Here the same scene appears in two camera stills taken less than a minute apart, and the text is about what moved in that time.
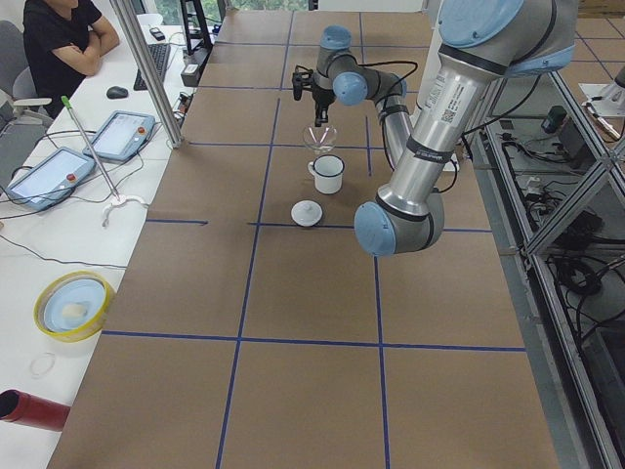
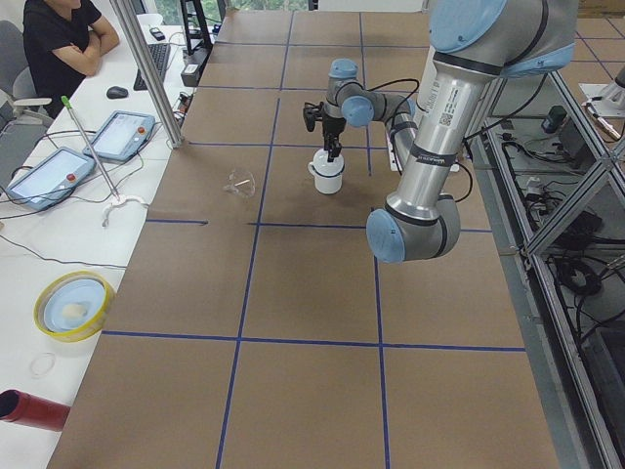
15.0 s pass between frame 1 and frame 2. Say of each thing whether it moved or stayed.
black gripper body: moved
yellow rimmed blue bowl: stayed
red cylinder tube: stayed
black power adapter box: stayed
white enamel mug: stayed
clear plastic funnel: moved
